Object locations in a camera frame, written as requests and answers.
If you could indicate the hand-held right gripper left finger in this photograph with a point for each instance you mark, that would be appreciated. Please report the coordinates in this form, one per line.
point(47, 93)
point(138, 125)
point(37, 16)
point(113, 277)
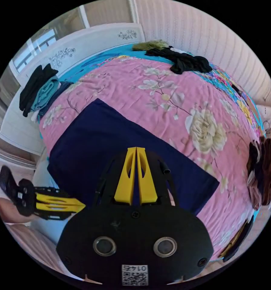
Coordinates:
point(126, 181)

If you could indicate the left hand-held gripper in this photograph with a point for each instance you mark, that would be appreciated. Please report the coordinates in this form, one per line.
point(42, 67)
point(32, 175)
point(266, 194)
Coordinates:
point(25, 197)

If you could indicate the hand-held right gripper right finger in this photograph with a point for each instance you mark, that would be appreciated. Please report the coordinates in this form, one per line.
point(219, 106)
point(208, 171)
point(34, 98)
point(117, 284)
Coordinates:
point(147, 183)

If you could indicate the deep blue short sleeve shirt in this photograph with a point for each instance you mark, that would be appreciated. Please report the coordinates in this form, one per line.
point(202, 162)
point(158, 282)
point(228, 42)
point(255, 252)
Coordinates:
point(92, 140)

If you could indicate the person's left hand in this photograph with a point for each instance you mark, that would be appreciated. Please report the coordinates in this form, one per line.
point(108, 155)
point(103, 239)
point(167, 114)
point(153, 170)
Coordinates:
point(9, 213)

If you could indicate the bed with pink floral quilt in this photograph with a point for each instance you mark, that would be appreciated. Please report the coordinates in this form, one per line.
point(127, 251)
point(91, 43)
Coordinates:
point(153, 97)

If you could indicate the black and yellow garment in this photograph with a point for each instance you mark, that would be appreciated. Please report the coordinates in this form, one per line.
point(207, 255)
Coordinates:
point(237, 242)

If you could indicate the pile of black and teal clothes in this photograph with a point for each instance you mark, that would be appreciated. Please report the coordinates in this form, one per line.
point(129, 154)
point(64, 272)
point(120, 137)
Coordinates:
point(39, 90)

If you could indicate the pile of brown clothes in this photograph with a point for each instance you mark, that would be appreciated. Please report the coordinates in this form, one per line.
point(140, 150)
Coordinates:
point(264, 167)

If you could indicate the olive furry garment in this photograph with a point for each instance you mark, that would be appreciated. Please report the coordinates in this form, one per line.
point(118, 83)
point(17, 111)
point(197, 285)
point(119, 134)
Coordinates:
point(149, 45)

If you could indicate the white headboard with flower print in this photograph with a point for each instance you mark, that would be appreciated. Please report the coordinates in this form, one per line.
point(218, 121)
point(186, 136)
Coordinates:
point(90, 43)

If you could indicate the window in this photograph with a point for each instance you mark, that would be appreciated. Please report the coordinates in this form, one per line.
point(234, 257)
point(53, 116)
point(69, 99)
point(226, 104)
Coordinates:
point(33, 49)

